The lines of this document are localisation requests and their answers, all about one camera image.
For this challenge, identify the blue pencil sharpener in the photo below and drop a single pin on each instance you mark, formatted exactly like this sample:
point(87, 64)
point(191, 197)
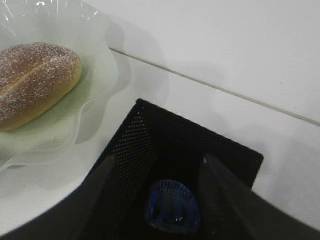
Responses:
point(171, 207)

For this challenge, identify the green ruffled glass plate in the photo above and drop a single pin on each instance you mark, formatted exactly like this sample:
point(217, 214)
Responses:
point(82, 28)

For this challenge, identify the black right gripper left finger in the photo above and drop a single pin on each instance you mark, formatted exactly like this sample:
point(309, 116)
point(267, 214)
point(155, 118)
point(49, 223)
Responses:
point(86, 214)

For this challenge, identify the sugared bread roll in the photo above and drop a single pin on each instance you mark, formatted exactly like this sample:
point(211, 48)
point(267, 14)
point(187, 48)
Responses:
point(33, 78)

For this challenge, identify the black mesh pen holder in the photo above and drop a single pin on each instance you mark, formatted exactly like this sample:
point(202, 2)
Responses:
point(153, 144)

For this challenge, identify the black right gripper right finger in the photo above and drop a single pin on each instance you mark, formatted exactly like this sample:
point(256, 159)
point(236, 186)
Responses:
point(232, 211)

